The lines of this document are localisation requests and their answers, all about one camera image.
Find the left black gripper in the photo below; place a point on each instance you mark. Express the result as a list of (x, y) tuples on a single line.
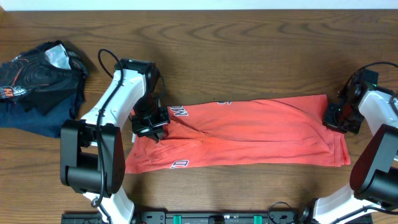
[(150, 123)]

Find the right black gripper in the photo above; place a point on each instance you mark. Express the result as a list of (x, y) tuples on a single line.
[(339, 117)]

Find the red t-shirt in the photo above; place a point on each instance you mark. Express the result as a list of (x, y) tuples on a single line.
[(281, 130)]

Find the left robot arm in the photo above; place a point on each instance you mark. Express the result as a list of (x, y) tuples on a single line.
[(92, 159)]

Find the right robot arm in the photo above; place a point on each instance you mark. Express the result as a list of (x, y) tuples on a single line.
[(373, 181)]

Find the black graphic t-shirt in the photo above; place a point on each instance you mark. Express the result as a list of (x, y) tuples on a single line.
[(42, 77)]

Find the navy blue folded garment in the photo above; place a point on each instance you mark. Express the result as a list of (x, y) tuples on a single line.
[(50, 124)]

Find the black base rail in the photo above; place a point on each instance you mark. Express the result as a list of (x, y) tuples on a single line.
[(198, 218)]

